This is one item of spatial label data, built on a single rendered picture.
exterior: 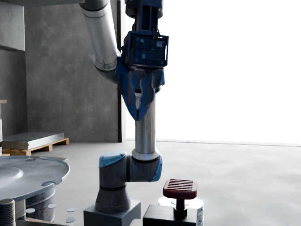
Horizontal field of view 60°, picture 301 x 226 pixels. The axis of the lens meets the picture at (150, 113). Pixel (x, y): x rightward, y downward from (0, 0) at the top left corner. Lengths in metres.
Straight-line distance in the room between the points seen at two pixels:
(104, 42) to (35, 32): 5.31
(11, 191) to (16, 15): 0.26
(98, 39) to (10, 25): 0.36
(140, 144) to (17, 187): 0.65
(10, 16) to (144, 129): 0.68
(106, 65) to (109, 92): 4.30
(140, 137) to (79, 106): 4.46
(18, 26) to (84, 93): 4.96
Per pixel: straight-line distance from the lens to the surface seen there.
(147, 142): 1.03
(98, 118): 5.28
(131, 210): 1.16
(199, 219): 1.73
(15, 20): 0.45
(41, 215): 1.71
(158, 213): 0.52
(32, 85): 5.99
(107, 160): 1.08
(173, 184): 0.50
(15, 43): 0.44
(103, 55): 0.83
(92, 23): 0.71
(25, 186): 0.46
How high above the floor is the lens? 0.92
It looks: 4 degrees down
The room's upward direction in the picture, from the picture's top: straight up
